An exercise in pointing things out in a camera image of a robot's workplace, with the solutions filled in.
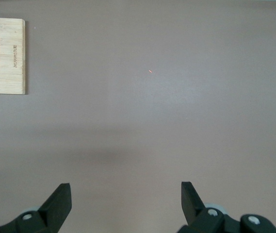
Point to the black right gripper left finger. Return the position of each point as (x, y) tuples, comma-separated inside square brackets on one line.
[(55, 211)]

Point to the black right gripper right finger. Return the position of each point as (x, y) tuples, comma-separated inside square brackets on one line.
[(196, 216)]

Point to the bamboo cutting board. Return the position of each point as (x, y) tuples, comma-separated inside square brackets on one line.
[(6, 80)]

